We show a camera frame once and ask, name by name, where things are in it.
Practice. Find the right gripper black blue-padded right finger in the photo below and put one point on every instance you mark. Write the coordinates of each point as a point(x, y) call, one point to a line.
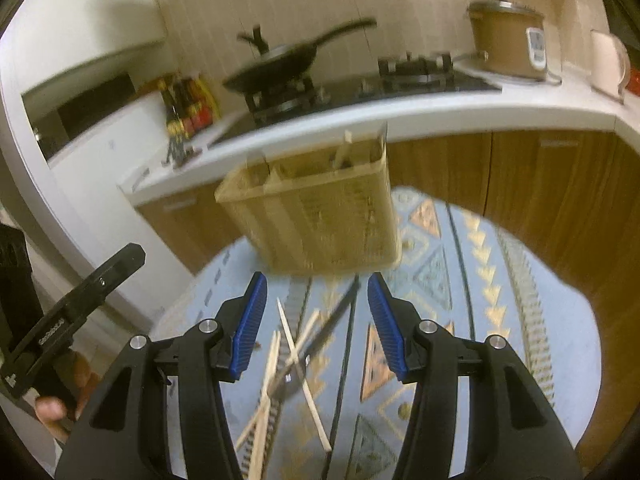
point(514, 432)

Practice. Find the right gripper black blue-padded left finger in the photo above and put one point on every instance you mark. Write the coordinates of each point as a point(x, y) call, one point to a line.
point(122, 431)

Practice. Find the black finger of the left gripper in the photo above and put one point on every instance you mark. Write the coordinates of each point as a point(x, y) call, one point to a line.
point(32, 340)

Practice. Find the wooden chopstick two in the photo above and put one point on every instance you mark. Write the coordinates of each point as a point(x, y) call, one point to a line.
point(260, 429)

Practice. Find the black utensil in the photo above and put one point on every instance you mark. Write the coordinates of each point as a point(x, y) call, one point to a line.
point(322, 335)

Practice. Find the wooden chopstick three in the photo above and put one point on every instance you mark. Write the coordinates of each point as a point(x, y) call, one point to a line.
point(276, 378)

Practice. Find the person's left hand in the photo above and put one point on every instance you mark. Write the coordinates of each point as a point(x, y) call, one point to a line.
point(51, 411)

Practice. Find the blue patterned round tablecloth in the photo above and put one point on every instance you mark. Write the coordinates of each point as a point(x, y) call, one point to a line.
point(347, 418)

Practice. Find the wooden base cabinets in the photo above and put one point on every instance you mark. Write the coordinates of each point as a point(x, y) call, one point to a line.
point(573, 197)

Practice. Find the beige plastic utensil basket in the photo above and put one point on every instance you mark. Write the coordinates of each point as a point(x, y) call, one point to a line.
point(328, 210)

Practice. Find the red label sauce bottle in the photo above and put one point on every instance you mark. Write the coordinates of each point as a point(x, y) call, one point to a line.
point(202, 107)

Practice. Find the dark soy sauce bottle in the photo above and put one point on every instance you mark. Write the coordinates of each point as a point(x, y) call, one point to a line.
point(176, 153)

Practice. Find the black gas stove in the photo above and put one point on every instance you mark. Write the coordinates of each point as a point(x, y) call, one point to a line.
point(394, 79)

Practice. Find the white electric kettle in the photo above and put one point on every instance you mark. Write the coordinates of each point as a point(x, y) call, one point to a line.
point(610, 65)

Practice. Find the brown rice cooker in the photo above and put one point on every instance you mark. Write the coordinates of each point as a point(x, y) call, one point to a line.
point(510, 40)

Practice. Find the black wok with handle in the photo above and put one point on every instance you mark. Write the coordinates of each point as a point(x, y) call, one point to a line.
point(283, 63)

